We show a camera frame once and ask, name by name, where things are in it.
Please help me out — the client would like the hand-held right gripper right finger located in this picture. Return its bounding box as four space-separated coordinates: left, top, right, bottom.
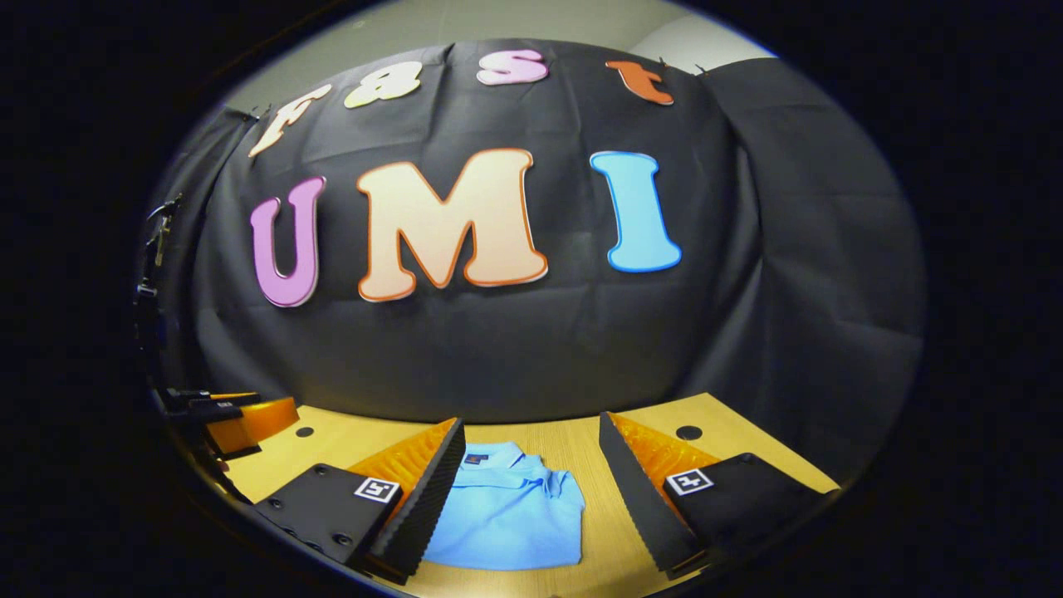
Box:
598 411 835 578

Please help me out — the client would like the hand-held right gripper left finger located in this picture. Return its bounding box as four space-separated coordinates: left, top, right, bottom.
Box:
253 417 466 582

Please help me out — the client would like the light blue T-shirt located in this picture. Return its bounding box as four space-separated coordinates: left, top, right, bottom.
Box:
424 440 586 572

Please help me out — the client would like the black backdrop cloth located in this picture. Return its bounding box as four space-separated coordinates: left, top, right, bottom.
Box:
137 37 927 483

